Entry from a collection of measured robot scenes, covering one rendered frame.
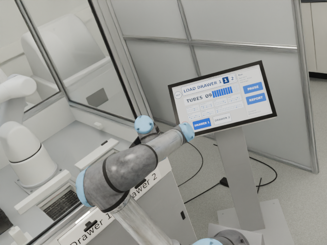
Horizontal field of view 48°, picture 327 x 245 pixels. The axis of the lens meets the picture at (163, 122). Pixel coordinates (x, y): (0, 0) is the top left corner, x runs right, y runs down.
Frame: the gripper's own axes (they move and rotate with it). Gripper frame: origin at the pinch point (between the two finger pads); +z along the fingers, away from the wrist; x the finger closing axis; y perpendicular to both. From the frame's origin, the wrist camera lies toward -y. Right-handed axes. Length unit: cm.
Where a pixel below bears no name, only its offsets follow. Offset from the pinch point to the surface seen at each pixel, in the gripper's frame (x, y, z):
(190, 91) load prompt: 6.6, 36.7, 13.3
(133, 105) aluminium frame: 16.5, 7.0, -6.8
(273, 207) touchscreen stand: -79, 38, 92
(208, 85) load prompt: 2.3, 45.1, 11.6
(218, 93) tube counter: -4.8, 45.7, 11.2
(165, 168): -13.2, -1.6, 23.5
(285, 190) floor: -79, 56, 105
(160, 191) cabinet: -20.2, -11.9, 27.2
